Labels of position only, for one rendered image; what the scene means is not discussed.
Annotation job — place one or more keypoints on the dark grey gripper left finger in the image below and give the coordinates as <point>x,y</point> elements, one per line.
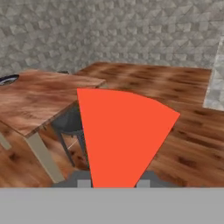
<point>78,180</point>

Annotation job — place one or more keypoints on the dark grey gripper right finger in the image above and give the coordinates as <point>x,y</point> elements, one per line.
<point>147,180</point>

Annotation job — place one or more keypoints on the orange cheese wedge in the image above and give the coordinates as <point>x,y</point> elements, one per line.
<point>122,134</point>

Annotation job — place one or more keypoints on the wooden dining counter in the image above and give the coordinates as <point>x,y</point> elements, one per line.
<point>38,99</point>

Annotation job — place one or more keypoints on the dark round plate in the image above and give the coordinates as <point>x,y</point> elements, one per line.
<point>8,79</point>

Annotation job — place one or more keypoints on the dark grey stool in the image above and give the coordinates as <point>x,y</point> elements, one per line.
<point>71,128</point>

